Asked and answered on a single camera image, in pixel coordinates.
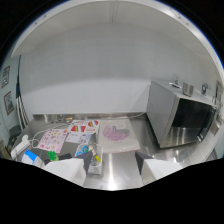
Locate white printed paper sheet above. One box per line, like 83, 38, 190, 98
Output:
65, 132, 92, 145

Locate framed wall picture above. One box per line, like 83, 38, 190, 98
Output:
0, 65, 11, 89
3, 90, 16, 116

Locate small metal box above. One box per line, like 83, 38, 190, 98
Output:
181, 82, 195, 98

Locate stainless steel microwave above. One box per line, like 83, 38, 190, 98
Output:
146, 80, 218, 149

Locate pink patterned paper sheet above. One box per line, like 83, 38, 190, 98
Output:
97, 119, 141, 155

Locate white power adapter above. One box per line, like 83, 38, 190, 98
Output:
10, 134, 32, 160

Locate clear plastic toy container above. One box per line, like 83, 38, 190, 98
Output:
75, 141, 104, 175

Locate blue and white packet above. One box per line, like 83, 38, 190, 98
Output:
21, 149, 45, 168

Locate black leaning boards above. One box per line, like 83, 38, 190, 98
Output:
15, 55, 30, 130

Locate pink sticker sheet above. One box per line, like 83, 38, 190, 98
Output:
36, 128, 69, 154

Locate white cable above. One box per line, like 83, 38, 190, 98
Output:
30, 122, 70, 148

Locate red triangle card sheet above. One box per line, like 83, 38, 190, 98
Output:
67, 119, 101, 135

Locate green toy block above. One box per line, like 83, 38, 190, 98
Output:
47, 150, 60, 162

